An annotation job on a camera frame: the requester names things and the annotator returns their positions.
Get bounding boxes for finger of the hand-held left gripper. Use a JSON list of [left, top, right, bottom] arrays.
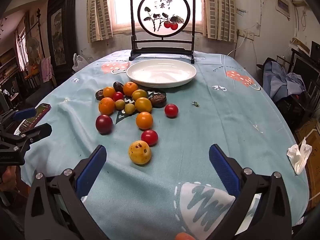
[[0, 107, 37, 130], [0, 123, 52, 153]]

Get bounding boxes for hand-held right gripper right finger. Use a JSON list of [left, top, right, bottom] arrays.
[[207, 144, 293, 240]]

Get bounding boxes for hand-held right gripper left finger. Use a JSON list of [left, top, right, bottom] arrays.
[[24, 144, 108, 240]]

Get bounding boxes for dark red plum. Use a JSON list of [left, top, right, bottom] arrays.
[[95, 115, 113, 134]]

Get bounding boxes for yellow spotted fruit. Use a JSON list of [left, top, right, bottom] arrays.
[[128, 140, 152, 165]]

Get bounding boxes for orange mandarin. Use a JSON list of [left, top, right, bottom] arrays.
[[123, 81, 139, 97], [98, 97, 115, 116]]

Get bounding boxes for small orange tomato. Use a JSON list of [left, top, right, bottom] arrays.
[[103, 86, 116, 98]]

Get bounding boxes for yellow orange tomato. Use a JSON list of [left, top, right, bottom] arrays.
[[135, 97, 153, 113]]

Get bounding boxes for white round plate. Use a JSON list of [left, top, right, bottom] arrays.
[[126, 59, 197, 88]]

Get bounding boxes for smartphone with red case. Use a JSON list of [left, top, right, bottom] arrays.
[[19, 103, 51, 133]]

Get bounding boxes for light blue printed tablecloth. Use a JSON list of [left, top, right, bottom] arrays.
[[20, 50, 310, 240]]

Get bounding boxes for pink hanging cloth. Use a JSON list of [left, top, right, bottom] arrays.
[[40, 57, 53, 83]]

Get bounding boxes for wooden bookshelf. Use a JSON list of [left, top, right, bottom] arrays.
[[0, 47, 20, 85]]

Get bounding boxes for electric fan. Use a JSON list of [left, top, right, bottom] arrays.
[[25, 36, 42, 63]]

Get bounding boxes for white plastic bag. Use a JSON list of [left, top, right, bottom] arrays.
[[72, 53, 90, 72]]

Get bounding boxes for orange round object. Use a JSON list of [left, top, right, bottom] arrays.
[[174, 232, 195, 240]]

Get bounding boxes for crumpled white tissue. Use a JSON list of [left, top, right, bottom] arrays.
[[287, 137, 313, 175]]

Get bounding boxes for dark wooden coat stand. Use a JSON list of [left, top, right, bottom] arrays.
[[25, 8, 47, 58]]

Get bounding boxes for yellow green tomato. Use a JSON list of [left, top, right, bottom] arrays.
[[132, 89, 148, 101]]

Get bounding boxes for large dark brown fruit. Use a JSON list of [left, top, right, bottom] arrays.
[[149, 92, 167, 108]]

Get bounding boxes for pile of blue clothing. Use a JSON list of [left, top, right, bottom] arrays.
[[262, 60, 307, 102]]

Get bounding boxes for striped beige curtain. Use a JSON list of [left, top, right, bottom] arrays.
[[87, 0, 114, 43], [202, 0, 237, 43]]

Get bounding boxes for dark monitor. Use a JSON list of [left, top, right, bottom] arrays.
[[291, 49, 320, 100]]

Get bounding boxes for dark framed painted table screen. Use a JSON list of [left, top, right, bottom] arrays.
[[129, 0, 196, 64]]

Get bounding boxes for dark framed wall painting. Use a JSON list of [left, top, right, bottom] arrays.
[[47, 0, 78, 79]]

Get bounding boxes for white wall socket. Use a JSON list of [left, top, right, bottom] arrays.
[[237, 29, 255, 39]]

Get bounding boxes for white wall box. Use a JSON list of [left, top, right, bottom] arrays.
[[275, 0, 292, 19]]

